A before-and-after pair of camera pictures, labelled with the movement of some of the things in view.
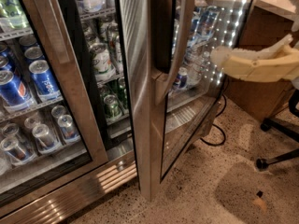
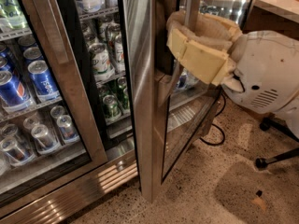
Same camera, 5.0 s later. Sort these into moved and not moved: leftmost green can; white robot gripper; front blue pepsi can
Moved: white robot gripper
Not moved: leftmost green can; front blue pepsi can
